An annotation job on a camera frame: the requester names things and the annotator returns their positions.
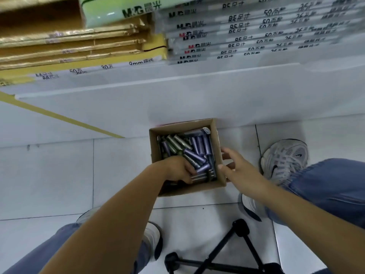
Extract stack of gold paper packs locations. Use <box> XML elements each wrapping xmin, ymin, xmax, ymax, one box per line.
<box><xmin>0</xmin><ymin>0</ymin><xmax>169</xmax><ymax>86</ymax></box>

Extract blue jeans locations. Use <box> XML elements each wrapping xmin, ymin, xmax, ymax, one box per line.
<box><xmin>3</xmin><ymin>158</ymin><xmax>365</xmax><ymax>274</ymax></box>

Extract small brown cardboard box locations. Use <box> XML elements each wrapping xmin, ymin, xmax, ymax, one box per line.
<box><xmin>149</xmin><ymin>118</ymin><xmax>227</xmax><ymax>197</ymax></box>

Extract lead refill tubes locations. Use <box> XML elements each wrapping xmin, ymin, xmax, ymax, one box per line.
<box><xmin>158</xmin><ymin>134</ymin><xmax>217</xmax><ymax>183</ymax></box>

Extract white grey sneaker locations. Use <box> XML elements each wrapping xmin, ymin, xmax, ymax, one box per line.
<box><xmin>238</xmin><ymin>139</ymin><xmax>310</xmax><ymax>223</ymax></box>
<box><xmin>77</xmin><ymin>207</ymin><xmax>163</xmax><ymax>261</ymax></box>

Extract yellow shelf post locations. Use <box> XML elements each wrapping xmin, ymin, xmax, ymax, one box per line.
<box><xmin>0</xmin><ymin>91</ymin><xmax>125</xmax><ymax>139</ymax></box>

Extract person's left hand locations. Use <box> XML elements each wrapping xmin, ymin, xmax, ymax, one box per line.
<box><xmin>154</xmin><ymin>155</ymin><xmax>197</xmax><ymax>185</ymax></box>

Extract person's left forearm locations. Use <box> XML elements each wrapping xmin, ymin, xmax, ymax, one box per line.
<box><xmin>40</xmin><ymin>161</ymin><xmax>169</xmax><ymax>274</ymax></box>

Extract person's right forearm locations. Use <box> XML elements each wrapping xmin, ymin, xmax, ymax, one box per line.
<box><xmin>242</xmin><ymin>179</ymin><xmax>365</xmax><ymax>274</ymax></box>

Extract person's right hand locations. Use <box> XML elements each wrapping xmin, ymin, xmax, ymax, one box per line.
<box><xmin>218</xmin><ymin>147</ymin><xmax>270</xmax><ymax>197</ymax></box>

